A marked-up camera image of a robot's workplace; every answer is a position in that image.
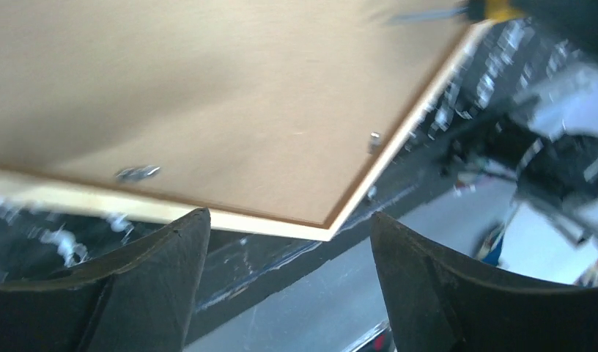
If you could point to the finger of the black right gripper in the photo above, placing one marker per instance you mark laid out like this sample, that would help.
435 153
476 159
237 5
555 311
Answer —
576 19

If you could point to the orange wooden picture frame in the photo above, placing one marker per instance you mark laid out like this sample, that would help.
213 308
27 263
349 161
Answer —
277 116

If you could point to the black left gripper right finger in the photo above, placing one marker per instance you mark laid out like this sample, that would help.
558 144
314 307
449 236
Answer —
438 299

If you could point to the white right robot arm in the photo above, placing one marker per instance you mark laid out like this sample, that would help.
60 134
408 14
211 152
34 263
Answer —
545 140

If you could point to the orange screwdriver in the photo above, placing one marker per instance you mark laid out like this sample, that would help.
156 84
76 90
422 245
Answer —
473 11

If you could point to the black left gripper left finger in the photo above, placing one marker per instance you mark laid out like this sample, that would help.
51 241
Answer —
136 298

